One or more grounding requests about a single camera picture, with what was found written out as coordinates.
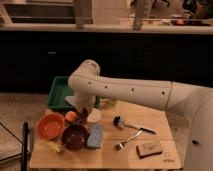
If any wooden board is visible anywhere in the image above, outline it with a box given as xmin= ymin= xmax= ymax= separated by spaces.
xmin=29 ymin=101 xmax=182 ymax=169

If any small white cup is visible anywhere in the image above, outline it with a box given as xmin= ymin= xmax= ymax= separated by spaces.
xmin=87 ymin=108 xmax=101 ymax=123

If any grey cloth in tray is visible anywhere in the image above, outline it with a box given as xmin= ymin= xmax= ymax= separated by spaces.
xmin=65 ymin=96 xmax=77 ymax=107

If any green plastic tray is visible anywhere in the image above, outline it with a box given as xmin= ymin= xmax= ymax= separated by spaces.
xmin=47 ymin=75 xmax=101 ymax=111

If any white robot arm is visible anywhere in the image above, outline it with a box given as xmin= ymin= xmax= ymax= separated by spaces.
xmin=68 ymin=60 xmax=213 ymax=171

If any orange red bowl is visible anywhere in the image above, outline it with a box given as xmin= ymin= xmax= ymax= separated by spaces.
xmin=36 ymin=113 xmax=65 ymax=140

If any black dish brush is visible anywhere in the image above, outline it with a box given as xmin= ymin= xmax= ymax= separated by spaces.
xmin=113 ymin=116 xmax=157 ymax=135

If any yellow corn cob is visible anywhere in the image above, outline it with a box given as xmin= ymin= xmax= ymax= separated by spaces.
xmin=47 ymin=141 xmax=63 ymax=153

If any dark maroon bowl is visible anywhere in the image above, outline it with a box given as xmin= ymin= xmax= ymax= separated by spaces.
xmin=62 ymin=124 xmax=88 ymax=151

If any brown rectangular block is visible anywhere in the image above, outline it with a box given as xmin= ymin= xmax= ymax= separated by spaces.
xmin=136 ymin=141 xmax=163 ymax=159

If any orange fruit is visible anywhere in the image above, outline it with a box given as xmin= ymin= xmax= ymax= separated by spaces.
xmin=65 ymin=111 xmax=77 ymax=122

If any green leafy vegetable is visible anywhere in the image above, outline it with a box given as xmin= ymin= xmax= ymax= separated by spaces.
xmin=100 ymin=98 xmax=117 ymax=108

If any silver fork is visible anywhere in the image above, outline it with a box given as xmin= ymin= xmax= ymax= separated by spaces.
xmin=114 ymin=130 xmax=142 ymax=151

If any dark purple grape bunch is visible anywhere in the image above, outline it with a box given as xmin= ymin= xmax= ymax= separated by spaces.
xmin=78 ymin=108 xmax=89 ymax=124

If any blue sponge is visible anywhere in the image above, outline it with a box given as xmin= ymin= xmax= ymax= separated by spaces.
xmin=87 ymin=124 xmax=103 ymax=149

